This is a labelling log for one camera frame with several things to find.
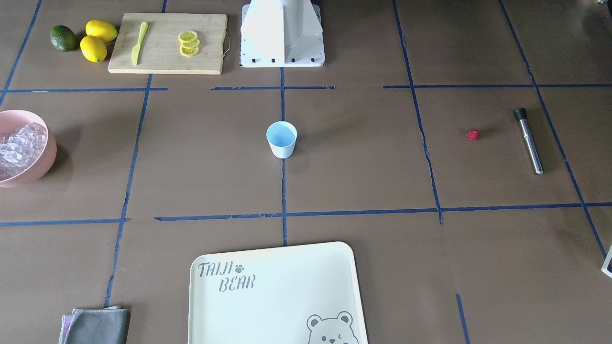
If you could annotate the light blue plastic cup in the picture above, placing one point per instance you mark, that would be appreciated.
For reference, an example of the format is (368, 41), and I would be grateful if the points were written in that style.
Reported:
(281, 137)

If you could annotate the clear ice cubes pile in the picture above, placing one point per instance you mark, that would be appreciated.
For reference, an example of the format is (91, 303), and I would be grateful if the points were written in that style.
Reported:
(21, 148)

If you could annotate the cream bear serving tray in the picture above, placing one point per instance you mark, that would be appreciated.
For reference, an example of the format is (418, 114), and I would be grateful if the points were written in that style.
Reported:
(305, 294)

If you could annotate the red strawberry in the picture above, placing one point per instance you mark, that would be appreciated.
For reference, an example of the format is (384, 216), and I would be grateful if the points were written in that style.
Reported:
(473, 135)

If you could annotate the lemon slices stack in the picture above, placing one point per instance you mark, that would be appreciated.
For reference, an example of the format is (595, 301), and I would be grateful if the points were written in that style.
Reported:
(189, 43)

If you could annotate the bamboo cutting board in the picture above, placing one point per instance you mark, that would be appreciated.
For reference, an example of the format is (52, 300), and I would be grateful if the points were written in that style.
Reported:
(160, 48)

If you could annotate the yellow plastic knife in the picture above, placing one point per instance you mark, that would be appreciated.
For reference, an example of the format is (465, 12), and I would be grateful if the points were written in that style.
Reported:
(136, 49)

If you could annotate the yellow lemon upper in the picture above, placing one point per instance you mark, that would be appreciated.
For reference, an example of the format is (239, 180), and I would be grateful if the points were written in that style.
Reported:
(102, 29)

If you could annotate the yellow lemon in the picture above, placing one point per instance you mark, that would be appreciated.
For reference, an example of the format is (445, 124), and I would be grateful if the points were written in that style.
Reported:
(93, 49)
(102, 29)

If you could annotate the yellow lemon lower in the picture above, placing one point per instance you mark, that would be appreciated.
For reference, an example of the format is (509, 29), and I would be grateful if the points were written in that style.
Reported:
(93, 49)

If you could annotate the grey folded cloth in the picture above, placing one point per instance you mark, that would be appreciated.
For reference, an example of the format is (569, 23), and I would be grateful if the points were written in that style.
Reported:
(95, 326)

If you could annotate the green avocado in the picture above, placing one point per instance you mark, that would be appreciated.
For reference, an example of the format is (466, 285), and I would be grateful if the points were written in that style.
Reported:
(63, 39)

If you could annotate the pink bowl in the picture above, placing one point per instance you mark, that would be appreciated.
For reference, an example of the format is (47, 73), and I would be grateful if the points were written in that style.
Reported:
(13, 119)

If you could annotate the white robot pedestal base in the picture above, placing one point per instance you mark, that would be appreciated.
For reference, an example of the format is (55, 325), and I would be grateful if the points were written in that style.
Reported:
(281, 34)

